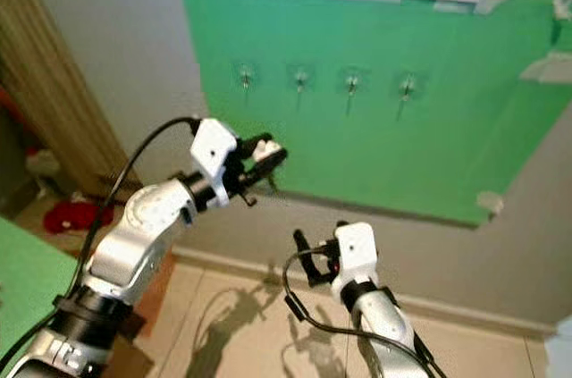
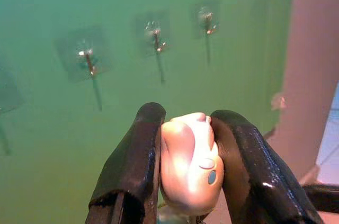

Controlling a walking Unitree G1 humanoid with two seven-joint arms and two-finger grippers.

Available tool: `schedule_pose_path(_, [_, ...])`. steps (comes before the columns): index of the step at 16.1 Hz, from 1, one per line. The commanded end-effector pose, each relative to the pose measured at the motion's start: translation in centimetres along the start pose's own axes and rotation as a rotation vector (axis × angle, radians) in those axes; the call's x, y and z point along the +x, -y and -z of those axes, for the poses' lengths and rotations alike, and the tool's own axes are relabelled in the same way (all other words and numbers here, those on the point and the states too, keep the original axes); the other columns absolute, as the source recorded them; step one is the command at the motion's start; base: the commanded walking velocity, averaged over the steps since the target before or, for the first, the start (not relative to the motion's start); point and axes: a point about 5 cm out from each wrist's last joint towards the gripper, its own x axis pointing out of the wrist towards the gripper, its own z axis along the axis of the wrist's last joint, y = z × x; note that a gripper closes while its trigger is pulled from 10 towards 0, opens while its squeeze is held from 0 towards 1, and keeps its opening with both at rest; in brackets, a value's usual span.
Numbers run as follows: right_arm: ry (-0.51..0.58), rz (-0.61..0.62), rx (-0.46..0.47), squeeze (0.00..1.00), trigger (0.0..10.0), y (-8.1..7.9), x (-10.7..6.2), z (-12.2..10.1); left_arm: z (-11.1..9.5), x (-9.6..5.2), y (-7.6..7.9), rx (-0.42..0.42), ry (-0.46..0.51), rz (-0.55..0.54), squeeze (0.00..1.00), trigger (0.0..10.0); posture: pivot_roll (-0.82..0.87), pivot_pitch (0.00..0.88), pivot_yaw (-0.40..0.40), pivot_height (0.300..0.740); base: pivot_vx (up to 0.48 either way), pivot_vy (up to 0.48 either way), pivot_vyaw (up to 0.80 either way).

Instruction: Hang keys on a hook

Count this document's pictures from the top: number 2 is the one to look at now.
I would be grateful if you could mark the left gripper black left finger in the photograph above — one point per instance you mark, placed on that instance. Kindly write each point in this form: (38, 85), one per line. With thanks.
(132, 168)

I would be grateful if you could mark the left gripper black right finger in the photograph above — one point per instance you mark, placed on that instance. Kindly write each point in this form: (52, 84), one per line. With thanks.
(251, 168)

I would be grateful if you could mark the clear adhesive metal hook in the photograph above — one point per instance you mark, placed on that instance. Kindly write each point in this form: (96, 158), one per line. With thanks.
(88, 58)
(156, 36)
(8, 94)
(208, 21)

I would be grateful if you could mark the small clear tape piece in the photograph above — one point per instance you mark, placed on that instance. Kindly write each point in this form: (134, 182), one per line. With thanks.
(278, 102)

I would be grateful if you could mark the green wall board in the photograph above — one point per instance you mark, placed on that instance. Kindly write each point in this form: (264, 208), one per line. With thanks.
(53, 155)

